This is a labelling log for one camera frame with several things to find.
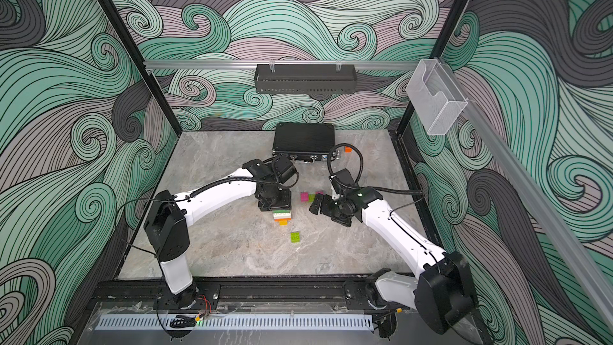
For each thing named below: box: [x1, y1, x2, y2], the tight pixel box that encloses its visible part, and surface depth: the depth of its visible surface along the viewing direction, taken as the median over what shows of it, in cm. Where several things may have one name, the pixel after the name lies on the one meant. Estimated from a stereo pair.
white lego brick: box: [272, 212, 292, 219], surface depth 85 cm
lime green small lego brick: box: [290, 231, 301, 243], surface depth 87 cm
